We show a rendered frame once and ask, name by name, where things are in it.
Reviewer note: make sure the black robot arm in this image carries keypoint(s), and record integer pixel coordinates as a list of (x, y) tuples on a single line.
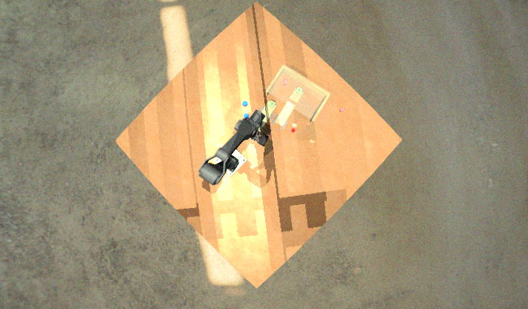
[(247, 127)]

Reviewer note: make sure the pale yellow strip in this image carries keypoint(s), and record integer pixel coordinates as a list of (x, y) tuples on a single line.
[(267, 111)]

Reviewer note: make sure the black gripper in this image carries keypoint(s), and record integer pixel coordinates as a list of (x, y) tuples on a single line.
[(262, 139)]

